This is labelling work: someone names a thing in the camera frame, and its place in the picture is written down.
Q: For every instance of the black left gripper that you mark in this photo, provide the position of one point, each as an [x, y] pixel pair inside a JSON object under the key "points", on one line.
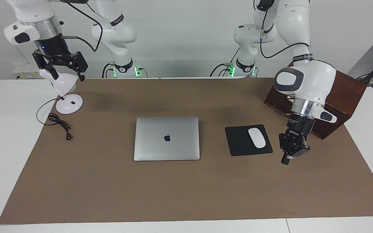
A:
{"points": [[299, 127]]}

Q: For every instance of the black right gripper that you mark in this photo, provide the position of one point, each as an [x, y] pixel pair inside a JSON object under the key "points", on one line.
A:
{"points": [[52, 50]]}

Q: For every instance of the grey aluminium laptop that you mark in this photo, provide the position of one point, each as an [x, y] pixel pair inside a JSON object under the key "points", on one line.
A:
{"points": [[160, 149]]}

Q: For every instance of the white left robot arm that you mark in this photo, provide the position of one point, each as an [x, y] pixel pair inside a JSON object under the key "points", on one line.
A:
{"points": [[316, 81]]}

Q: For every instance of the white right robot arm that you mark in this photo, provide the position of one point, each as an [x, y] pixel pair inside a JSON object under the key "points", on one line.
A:
{"points": [[118, 35]]}

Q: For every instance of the white computer mouse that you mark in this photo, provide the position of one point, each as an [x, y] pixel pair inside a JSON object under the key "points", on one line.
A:
{"points": [[257, 137]]}

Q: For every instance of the white desk lamp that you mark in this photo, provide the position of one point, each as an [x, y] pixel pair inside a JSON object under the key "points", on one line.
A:
{"points": [[68, 105]]}

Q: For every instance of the black mouse pad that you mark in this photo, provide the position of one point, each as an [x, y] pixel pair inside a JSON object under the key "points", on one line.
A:
{"points": [[238, 142]]}

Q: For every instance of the dark brown wooden box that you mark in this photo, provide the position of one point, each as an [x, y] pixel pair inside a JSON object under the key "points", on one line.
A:
{"points": [[348, 94]]}

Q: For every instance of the brown table mat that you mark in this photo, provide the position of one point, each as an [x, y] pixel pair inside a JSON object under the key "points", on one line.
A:
{"points": [[173, 194]]}

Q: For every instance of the white wall power strip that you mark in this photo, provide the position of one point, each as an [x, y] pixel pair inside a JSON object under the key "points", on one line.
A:
{"points": [[23, 69]]}

